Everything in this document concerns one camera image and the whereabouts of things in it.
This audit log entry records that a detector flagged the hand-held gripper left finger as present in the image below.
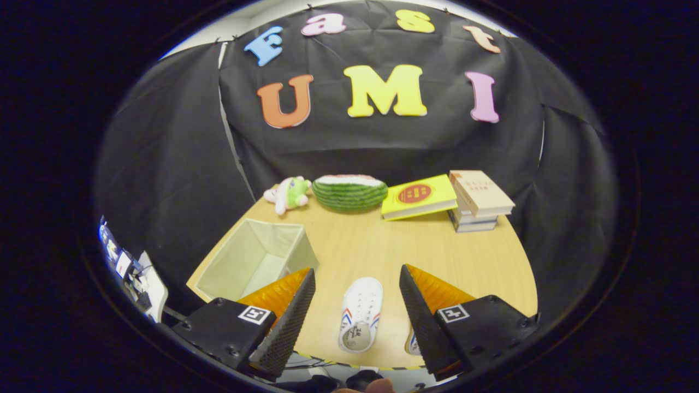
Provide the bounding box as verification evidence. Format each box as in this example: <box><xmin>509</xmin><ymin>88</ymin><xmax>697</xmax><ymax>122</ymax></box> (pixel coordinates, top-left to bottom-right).
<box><xmin>172</xmin><ymin>267</ymin><xmax>316</xmax><ymax>382</ymax></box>

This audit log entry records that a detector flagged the yellow book with red circle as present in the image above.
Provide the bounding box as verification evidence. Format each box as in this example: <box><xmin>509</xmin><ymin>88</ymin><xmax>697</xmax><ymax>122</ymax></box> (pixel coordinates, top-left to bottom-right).
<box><xmin>381</xmin><ymin>174</ymin><xmax>458</xmax><ymax>222</ymax></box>

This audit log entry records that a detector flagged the pink and green plush toy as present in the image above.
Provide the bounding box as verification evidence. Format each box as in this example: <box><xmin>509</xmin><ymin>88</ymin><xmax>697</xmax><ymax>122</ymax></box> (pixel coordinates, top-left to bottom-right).
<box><xmin>263</xmin><ymin>176</ymin><xmax>312</xmax><ymax>216</ymax></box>

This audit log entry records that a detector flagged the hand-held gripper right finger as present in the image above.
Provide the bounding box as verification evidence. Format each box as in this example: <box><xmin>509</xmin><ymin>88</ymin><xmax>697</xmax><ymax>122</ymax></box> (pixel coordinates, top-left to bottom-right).
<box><xmin>400</xmin><ymin>264</ymin><xmax>538</xmax><ymax>382</ymax></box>

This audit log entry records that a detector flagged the dark blue grey book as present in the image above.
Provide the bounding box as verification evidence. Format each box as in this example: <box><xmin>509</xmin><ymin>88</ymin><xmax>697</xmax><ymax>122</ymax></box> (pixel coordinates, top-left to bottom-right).
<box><xmin>448</xmin><ymin>210</ymin><xmax>497</xmax><ymax>234</ymax></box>

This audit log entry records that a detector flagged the beige fabric storage box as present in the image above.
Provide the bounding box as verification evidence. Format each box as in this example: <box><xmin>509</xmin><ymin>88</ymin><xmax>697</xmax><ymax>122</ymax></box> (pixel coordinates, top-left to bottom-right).
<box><xmin>195</xmin><ymin>218</ymin><xmax>320</xmax><ymax>302</ymax></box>

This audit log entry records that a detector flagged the watermelon slice plush toy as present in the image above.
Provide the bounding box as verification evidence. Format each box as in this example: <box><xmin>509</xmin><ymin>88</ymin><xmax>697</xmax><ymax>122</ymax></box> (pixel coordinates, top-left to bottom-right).
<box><xmin>312</xmin><ymin>174</ymin><xmax>389</xmax><ymax>212</ymax></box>

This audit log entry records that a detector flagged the white flat object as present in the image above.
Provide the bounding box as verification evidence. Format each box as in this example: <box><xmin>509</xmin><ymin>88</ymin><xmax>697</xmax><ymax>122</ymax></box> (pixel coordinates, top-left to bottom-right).
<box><xmin>138</xmin><ymin>251</ymin><xmax>168</xmax><ymax>323</ymax></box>

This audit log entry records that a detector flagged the blue printed packaging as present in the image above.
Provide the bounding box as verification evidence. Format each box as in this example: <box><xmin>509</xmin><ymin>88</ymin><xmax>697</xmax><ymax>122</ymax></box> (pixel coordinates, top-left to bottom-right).
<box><xmin>98</xmin><ymin>216</ymin><xmax>144</xmax><ymax>306</ymax></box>

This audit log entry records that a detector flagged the beige book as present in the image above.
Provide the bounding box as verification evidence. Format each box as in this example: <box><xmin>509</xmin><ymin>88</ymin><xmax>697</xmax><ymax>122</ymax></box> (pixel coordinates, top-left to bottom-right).
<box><xmin>449</xmin><ymin>170</ymin><xmax>516</xmax><ymax>217</ymax></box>

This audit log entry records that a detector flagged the thin grey book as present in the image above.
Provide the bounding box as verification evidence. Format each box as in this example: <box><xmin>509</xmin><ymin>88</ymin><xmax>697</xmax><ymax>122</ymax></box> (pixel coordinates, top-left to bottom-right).
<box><xmin>455</xmin><ymin>196</ymin><xmax>499</xmax><ymax>224</ymax></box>

